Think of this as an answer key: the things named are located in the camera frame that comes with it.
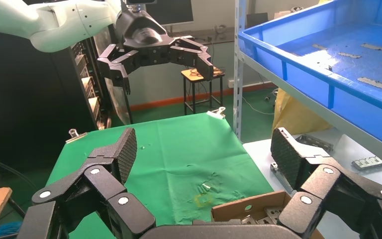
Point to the silver binder clip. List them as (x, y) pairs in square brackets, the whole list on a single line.
[(74, 136), (218, 112)]

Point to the thin metal bar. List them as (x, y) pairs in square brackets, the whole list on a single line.
[(280, 176)]

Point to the long narrow metal bracket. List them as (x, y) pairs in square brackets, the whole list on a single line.
[(316, 142)]

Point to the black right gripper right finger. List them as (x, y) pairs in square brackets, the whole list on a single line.
[(336, 198)]

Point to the brown cardboard box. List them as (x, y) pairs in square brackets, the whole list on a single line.
[(230, 206)]

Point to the black box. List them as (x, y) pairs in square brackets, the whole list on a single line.
[(257, 19)]

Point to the black server cabinet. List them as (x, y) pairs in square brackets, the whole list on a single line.
[(29, 99)]

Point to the wooden top black stool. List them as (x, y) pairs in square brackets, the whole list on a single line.
[(188, 75)]

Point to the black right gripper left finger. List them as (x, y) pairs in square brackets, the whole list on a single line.
[(79, 198)]

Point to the grey metal shelf rack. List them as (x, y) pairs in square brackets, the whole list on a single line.
[(238, 99)]

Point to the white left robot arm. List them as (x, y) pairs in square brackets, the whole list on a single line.
[(46, 19)]

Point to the black monitor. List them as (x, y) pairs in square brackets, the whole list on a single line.
[(169, 11)]

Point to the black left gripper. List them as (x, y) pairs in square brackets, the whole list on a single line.
[(141, 36)]

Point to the small slotted metal plate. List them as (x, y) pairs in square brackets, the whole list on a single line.
[(369, 163)]

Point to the small metal pin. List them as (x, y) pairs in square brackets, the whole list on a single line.
[(206, 187)]

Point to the yellow woven sack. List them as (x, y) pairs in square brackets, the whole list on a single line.
[(293, 115)]

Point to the green cloth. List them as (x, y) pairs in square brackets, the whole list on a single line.
[(177, 148)]

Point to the white wall socket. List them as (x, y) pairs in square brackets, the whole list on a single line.
[(231, 83)]

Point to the worn tape strip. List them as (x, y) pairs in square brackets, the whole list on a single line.
[(349, 55), (372, 47), (372, 82), (319, 47)]

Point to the blue plastic tray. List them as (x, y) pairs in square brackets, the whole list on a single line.
[(309, 76)]

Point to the dark desk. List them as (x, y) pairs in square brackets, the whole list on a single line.
[(217, 37)]

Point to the blue fibre bundle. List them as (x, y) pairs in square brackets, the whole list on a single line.
[(8, 228)]

